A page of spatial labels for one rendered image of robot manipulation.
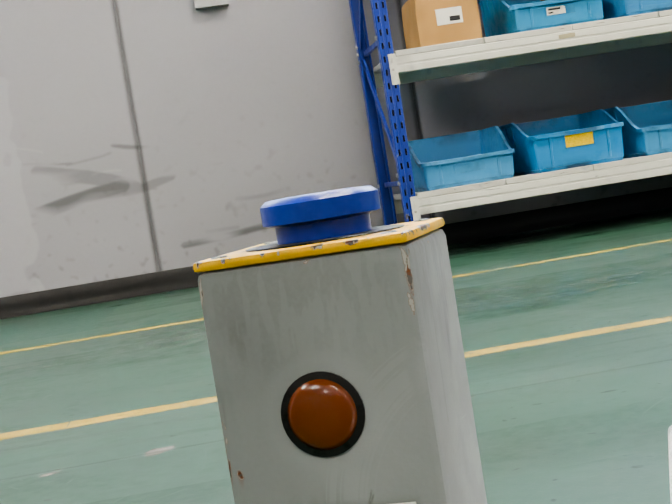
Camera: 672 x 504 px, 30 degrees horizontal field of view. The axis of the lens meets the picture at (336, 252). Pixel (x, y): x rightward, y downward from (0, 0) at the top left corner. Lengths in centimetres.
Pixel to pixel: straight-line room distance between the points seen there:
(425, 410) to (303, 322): 5
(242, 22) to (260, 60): 18
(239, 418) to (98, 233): 500
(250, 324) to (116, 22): 507
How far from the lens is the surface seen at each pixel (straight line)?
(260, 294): 39
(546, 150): 483
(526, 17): 489
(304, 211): 40
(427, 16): 482
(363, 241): 38
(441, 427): 39
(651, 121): 548
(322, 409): 39
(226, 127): 539
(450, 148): 525
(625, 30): 494
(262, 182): 538
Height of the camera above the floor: 33
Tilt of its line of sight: 3 degrees down
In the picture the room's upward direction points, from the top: 9 degrees counter-clockwise
